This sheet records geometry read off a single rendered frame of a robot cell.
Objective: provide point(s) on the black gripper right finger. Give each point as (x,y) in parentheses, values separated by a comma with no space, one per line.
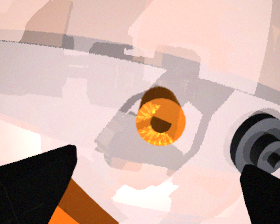
(261,195)

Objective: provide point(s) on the orange knob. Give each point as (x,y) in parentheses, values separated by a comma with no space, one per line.
(161,120)

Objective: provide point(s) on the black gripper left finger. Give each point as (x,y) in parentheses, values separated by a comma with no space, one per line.
(30,189)

